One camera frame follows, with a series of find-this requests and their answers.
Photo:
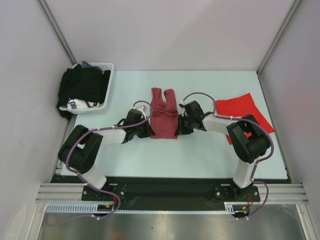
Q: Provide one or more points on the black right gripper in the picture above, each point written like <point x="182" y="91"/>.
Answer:
<point x="180" y="129"/>

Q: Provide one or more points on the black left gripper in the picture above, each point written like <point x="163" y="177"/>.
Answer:
<point x="148" y="131"/>

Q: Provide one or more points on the pink garment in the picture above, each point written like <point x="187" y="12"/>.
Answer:
<point x="164" y="117"/>

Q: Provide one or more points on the red tank top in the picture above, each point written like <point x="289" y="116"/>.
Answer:
<point x="242" y="106"/>

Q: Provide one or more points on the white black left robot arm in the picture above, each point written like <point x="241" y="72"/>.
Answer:
<point x="81" y="148"/>

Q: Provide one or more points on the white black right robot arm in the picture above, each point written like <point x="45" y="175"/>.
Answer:
<point x="249" y="139"/>

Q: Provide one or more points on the black garment in basket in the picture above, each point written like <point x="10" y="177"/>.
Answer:
<point x="83" y="82"/>

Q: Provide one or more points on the white plastic laundry basket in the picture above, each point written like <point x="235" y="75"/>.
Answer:
<point x="103" y="66"/>

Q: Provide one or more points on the white garment blue letters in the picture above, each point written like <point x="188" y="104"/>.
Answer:
<point x="77" y="105"/>

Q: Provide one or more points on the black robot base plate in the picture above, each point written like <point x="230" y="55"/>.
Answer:
<point x="171" y="194"/>

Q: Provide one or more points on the white slotted cable duct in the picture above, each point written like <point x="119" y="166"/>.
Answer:
<point x="95" y="208"/>

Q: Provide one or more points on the right aluminium corner post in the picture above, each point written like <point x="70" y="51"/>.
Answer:
<point x="279" y="34"/>

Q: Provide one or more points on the aluminium corner post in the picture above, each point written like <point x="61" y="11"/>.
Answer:
<point x="279" y="34"/>
<point x="47" y="12"/>

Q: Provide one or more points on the left aluminium corner post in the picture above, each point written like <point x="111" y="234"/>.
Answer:
<point x="47" y="12"/>

